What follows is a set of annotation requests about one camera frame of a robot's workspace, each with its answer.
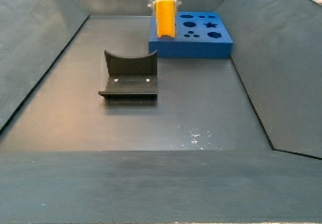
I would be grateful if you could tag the black curved holder stand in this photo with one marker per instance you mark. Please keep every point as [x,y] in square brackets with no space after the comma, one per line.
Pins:
[132,76]

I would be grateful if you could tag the yellow arch block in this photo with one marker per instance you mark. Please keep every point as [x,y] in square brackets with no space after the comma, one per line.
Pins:
[165,18]

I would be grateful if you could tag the blue foam shape board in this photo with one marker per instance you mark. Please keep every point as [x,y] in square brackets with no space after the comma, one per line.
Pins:
[201,37]

